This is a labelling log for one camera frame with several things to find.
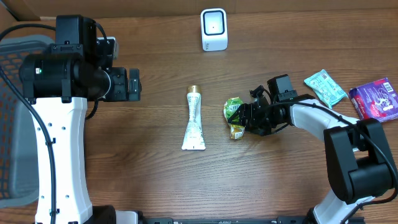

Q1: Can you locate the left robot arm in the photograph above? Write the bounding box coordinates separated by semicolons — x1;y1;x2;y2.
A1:
19;15;142;224

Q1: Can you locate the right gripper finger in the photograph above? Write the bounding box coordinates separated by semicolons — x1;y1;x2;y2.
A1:
227;118;248;130
227;104;248;123

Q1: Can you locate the purple sanitary pad pack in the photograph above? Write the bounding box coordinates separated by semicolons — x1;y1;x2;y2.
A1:
348;78;397;122

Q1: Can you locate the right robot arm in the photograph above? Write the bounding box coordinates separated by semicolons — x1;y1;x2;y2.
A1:
227;75;397;224

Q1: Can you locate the teal wet wipes pack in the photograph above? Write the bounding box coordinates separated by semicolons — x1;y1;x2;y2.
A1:
304;70;348;109

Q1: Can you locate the grey plastic basket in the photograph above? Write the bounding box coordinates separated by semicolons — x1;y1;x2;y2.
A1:
1;35;53;208

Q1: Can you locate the green gold snack packet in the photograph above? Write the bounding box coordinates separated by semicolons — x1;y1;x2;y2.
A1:
223;97;245;140

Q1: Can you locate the cardboard back panel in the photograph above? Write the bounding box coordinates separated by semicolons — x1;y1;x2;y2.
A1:
1;0;397;21

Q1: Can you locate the white tube gold cap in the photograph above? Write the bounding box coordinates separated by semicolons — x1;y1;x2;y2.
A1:
182;85;206;151

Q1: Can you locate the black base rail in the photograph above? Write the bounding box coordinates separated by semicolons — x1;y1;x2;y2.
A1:
138;215;366;224

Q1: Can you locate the white barcode scanner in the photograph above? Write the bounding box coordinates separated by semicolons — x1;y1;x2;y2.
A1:
200;8;228;52

